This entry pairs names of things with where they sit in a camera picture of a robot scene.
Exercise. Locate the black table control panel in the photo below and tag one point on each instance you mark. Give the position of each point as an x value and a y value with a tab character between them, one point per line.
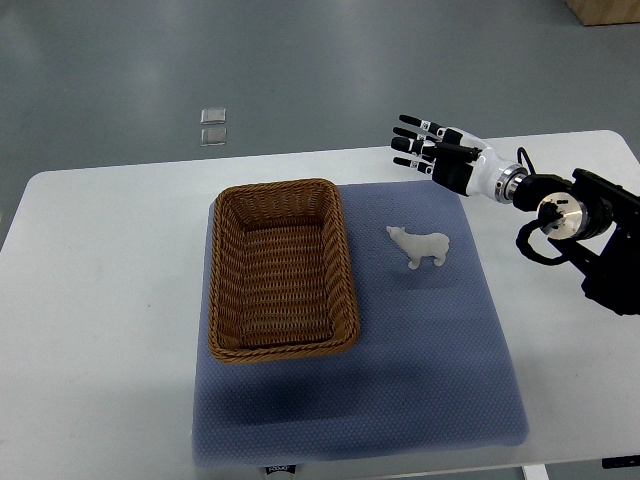
621	462

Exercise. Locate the brown wicker basket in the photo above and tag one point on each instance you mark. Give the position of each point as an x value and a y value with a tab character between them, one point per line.
281	284

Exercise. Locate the blue textured mat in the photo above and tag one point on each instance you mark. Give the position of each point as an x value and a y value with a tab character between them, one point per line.
431	369

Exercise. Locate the white bear figurine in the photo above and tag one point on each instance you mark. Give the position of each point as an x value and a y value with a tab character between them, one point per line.
415	246

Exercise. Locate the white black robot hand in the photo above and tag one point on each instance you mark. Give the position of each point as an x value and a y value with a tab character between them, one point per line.
457	160

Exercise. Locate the black mat label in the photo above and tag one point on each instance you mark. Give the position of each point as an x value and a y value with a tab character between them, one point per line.
291	469

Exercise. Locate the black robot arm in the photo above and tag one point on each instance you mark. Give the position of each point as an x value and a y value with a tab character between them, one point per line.
591	223

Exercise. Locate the upper floor metal plate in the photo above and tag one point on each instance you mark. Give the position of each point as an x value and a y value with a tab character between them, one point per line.
213	116

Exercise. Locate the wooden box corner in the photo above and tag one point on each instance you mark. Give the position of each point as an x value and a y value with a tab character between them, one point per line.
605	12

